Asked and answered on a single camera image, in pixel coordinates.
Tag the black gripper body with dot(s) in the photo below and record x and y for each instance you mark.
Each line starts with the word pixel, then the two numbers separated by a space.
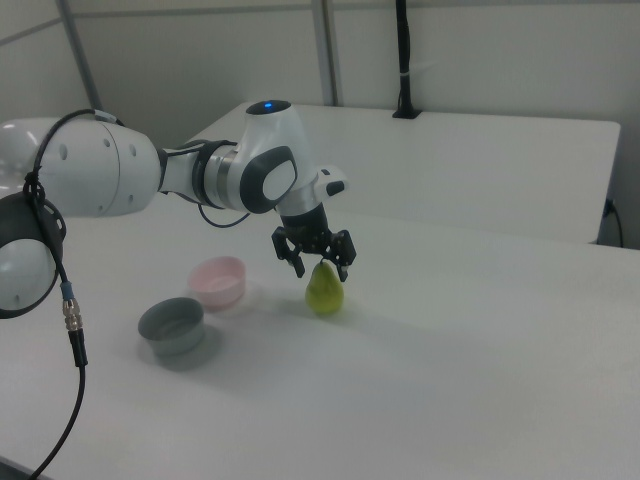
pixel 306 225

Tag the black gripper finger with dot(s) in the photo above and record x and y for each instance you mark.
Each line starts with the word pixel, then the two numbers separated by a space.
pixel 345 250
pixel 292 252

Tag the green pear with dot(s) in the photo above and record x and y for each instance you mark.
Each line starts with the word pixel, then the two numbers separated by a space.
pixel 325 292

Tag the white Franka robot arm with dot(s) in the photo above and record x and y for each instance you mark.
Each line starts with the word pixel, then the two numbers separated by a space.
pixel 100 170

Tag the pink bowl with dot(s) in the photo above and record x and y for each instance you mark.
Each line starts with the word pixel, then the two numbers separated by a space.
pixel 220 285

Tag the grey bowl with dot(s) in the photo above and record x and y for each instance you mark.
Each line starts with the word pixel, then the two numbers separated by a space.
pixel 172 330

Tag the white side table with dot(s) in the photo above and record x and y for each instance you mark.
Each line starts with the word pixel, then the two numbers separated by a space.
pixel 450 165

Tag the black pole with base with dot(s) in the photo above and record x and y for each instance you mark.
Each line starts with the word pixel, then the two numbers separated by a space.
pixel 406 60

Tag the wide grey wall post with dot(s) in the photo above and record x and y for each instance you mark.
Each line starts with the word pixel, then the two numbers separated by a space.
pixel 329 50

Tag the slanted grey frame post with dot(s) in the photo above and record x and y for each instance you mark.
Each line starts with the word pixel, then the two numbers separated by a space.
pixel 82 55

